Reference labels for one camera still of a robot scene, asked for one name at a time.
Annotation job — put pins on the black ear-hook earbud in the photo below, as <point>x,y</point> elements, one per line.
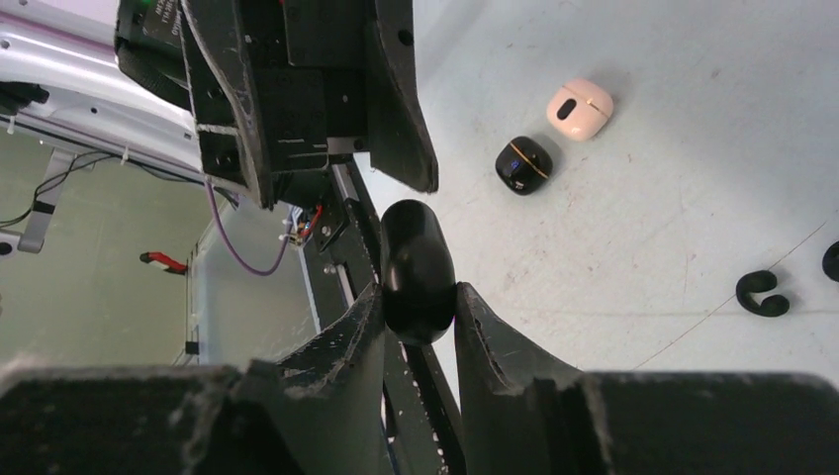
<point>830,262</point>
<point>752,294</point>

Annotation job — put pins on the black gold-striped charging case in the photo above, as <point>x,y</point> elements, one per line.
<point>524,165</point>

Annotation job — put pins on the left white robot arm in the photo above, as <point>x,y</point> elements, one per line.
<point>110,74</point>

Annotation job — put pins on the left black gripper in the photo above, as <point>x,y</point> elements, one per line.
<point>278,89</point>

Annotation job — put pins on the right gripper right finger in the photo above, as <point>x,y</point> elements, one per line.
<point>525,411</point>

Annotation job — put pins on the black oval charging case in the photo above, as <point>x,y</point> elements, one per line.
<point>418,277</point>

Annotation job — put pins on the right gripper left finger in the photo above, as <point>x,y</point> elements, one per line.
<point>315,411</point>

